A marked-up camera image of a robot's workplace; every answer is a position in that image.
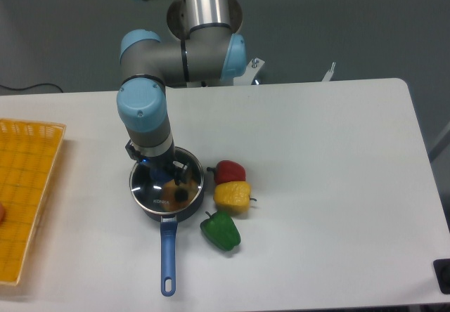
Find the green bell pepper toy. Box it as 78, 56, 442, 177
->
200, 211, 241, 252

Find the yellow plastic basket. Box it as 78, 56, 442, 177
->
1, 118, 66, 286

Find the orange shrimp ring toy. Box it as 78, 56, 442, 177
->
160, 179, 198, 212

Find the black cable on floor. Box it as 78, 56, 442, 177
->
0, 82, 65, 93

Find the black table corner device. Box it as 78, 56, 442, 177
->
433, 259, 450, 294

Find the dark pot blue handle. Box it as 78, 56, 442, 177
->
145, 169, 200, 297

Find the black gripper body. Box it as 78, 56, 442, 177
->
139, 145, 175, 169

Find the white table leg bracket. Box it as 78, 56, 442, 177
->
326, 62, 336, 82

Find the red bell pepper toy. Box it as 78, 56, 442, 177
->
207, 160, 246, 185

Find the yellow bell pepper toy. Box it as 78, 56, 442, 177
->
213, 181, 253, 214

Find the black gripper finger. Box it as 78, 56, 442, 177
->
125, 140, 142, 162
171, 161, 190, 185

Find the glass lid blue knob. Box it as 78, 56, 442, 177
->
129, 147, 205, 221

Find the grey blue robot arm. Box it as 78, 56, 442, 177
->
117, 0, 247, 184

